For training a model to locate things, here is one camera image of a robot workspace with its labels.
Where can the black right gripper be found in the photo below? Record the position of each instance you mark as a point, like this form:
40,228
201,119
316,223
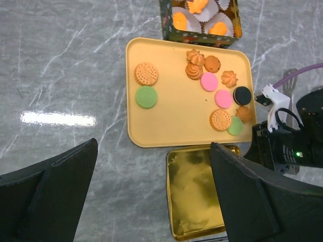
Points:
286,145

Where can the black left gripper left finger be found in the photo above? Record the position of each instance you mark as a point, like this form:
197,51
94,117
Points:
44,201

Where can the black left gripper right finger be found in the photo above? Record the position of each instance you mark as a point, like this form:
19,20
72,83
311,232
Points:
258,204

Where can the gold tin lid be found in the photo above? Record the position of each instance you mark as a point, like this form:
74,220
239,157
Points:
194,208

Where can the metal serving tongs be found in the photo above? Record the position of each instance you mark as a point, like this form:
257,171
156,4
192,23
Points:
288,90

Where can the orange fish cookie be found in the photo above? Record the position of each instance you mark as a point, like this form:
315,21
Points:
180,21
219,28
196,6

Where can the green sandwich cookie right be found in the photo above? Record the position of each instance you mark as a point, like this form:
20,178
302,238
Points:
235,127

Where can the green sandwich cookie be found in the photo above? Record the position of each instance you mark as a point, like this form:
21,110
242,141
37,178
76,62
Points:
146,97
235,127

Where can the small swirl cookie right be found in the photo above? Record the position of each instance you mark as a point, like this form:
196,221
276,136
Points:
244,114

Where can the dotted sandwich cookie right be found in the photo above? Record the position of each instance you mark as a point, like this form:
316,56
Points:
220,120

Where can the dotted sandwich cookie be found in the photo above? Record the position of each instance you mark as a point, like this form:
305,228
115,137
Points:
220,120
146,74

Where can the black sandwich cookie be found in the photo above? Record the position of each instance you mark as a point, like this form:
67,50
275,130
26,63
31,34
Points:
242,95

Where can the pink sandwich cookie lower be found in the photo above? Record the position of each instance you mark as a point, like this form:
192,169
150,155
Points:
223,99

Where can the pink sandwich cookie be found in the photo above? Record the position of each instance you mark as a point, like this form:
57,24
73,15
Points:
209,82
223,99

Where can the tan flower cookie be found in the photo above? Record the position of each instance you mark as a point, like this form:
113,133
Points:
229,79

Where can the pink sandwich cookie upper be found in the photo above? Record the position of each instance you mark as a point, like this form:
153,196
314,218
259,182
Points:
209,82

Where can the chocolate chip cookie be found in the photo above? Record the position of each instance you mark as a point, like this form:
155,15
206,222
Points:
212,64

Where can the yellow plastic tray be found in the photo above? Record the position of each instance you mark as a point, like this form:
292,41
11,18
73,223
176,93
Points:
181,114

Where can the brown swirl cookie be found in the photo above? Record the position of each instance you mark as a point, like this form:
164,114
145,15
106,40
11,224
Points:
194,72

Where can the flower cookie top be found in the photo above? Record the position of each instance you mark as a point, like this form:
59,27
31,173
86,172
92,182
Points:
195,57

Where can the green cookie tin box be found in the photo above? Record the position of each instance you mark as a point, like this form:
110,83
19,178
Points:
199,24

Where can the green sandwich cookie left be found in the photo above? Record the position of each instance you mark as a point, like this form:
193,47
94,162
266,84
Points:
146,97

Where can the dotted sandwich cookie left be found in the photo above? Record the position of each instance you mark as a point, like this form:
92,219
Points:
146,74

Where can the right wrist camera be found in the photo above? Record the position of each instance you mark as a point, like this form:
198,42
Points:
273,99

